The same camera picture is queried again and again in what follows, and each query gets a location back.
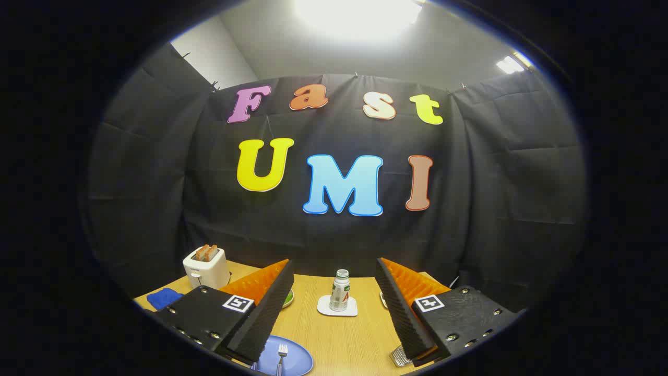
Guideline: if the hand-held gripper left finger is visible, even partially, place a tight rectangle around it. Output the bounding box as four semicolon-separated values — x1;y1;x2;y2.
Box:
154;258;295;365

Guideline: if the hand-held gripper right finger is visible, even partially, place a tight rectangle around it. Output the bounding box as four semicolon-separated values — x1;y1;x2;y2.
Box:
375;257;522;366

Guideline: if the blue plate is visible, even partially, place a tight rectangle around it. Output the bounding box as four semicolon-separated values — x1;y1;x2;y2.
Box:
250;335;314;376

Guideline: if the white coaster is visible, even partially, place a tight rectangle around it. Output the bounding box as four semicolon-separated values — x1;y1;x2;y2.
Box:
317;295;359;318

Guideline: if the white plastic bottle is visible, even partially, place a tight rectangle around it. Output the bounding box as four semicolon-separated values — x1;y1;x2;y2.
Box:
330;269;350;312

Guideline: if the white toaster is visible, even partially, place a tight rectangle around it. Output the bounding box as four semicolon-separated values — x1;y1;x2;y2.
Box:
183;246;231;289

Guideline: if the blue folded towel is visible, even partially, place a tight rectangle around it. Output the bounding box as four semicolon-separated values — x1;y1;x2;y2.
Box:
146;287;183;311

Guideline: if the black backdrop cloth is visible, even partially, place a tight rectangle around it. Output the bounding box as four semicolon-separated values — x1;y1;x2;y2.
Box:
86;42;588;314

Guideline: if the small ceiling light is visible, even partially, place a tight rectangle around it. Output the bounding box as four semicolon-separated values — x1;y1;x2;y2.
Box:
496;51;534;74

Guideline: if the large ceiling light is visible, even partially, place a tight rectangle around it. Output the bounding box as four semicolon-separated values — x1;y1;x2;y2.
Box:
292;0;423;38

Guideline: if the metal wire rack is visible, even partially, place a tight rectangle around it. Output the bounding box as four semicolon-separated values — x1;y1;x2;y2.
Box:
390;345;413;367

